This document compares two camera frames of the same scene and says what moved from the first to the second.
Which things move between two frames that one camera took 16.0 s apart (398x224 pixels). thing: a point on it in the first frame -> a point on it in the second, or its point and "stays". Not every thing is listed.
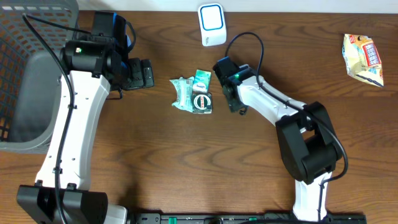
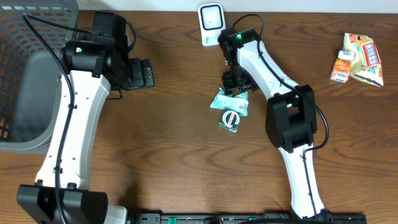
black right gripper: x=235 y=107 -> x=228 y=84
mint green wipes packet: x=185 y=93 -> x=237 y=102
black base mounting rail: x=246 y=218 stays
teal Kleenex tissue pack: x=202 y=81 -> x=347 y=55
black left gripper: x=142 y=79 stays
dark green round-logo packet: x=202 y=102 -> x=230 y=120
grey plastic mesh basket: x=29 y=74 stays
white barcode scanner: x=212 y=24 stays
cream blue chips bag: x=362 y=59 stays
